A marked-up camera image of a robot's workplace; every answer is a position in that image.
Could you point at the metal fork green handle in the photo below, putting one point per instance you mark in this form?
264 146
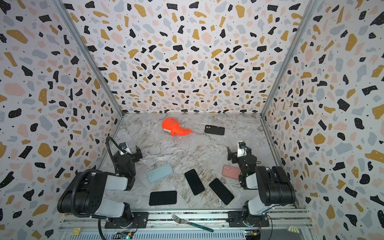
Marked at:
184 222

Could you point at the white striped round object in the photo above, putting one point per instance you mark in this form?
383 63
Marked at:
293 229

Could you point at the black phone case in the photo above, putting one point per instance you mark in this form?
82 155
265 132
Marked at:
214 130

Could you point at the black smartphone front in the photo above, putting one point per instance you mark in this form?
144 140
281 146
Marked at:
162 198

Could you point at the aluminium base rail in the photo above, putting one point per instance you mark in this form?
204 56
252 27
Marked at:
169 224

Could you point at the green circuit board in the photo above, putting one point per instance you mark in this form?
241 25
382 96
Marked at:
123 236

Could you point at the pink phone case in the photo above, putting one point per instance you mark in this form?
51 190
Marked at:
231 172

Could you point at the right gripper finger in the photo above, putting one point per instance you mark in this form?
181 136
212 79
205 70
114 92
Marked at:
248 151
232 156

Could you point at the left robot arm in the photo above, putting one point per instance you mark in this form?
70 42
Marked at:
84 197

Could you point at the black smartphone right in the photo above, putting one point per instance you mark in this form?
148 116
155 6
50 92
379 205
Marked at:
221 191

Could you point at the blue smartphone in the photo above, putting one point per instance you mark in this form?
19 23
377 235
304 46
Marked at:
194 182

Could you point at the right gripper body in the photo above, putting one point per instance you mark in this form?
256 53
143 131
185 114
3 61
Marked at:
233 154

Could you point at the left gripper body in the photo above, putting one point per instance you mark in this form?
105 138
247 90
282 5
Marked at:
136 153

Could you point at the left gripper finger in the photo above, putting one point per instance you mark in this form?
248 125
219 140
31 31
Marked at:
123 147
137 155

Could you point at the red whale toy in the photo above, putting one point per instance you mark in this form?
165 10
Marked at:
172 125

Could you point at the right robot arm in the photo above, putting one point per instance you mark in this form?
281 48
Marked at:
273 186

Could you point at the light blue phone case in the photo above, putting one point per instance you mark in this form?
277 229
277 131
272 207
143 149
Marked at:
159 173

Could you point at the black smartphone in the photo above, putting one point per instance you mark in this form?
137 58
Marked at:
162 198
221 191

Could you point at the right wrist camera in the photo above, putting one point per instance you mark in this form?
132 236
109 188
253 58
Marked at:
242 149

